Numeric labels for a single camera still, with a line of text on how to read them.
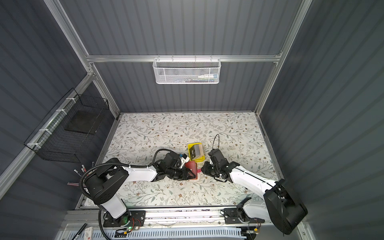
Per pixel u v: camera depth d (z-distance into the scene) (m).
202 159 0.94
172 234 0.77
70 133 0.74
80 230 0.70
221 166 0.67
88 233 0.69
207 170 0.76
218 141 1.05
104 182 0.46
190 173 0.82
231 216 0.73
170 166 0.73
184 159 0.83
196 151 0.94
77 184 0.72
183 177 0.75
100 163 0.99
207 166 0.77
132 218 0.72
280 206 0.42
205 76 0.91
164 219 0.75
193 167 0.89
